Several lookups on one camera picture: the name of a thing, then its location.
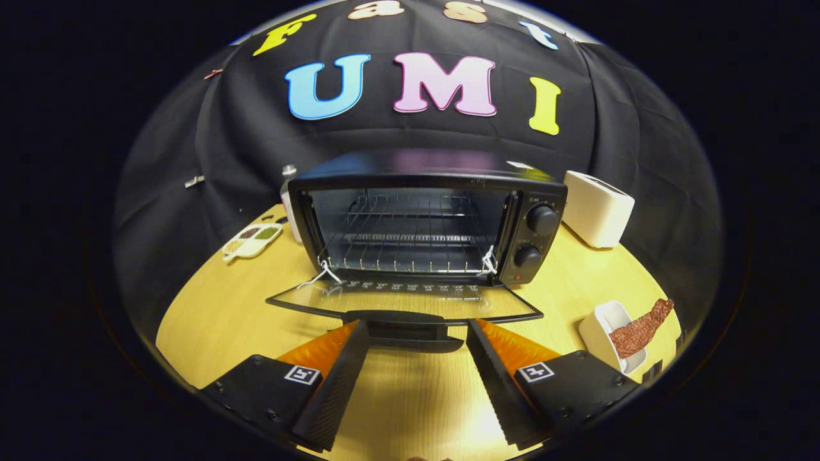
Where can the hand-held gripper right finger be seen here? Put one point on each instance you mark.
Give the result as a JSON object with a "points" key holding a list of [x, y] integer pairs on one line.
{"points": [[496, 384]]}

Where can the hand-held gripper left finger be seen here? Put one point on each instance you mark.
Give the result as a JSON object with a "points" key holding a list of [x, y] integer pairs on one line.
{"points": [[336, 390]]}

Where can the brown meat strip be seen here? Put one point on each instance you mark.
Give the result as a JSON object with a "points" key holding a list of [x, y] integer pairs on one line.
{"points": [[637, 333]]}

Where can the black toaster oven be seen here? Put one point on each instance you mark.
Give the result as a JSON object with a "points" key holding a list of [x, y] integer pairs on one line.
{"points": [[423, 168]]}

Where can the white pop-up toaster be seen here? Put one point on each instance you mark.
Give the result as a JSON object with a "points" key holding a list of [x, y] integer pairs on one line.
{"points": [[596, 208]]}

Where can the white rectangular dish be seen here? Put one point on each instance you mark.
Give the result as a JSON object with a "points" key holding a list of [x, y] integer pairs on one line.
{"points": [[599, 333]]}

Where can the white divided seed dish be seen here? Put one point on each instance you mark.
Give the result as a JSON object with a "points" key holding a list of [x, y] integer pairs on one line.
{"points": [[253, 240]]}

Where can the clear plastic bottle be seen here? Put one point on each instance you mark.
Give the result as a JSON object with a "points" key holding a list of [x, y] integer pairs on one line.
{"points": [[289, 205]]}

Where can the silver clip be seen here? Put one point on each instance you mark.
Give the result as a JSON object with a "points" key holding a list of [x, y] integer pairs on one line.
{"points": [[194, 181]]}

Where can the black backdrop cloth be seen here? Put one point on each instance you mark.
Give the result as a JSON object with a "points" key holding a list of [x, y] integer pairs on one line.
{"points": [[608, 141]]}

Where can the pink clip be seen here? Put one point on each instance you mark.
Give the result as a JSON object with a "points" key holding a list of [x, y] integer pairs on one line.
{"points": [[213, 73]]}

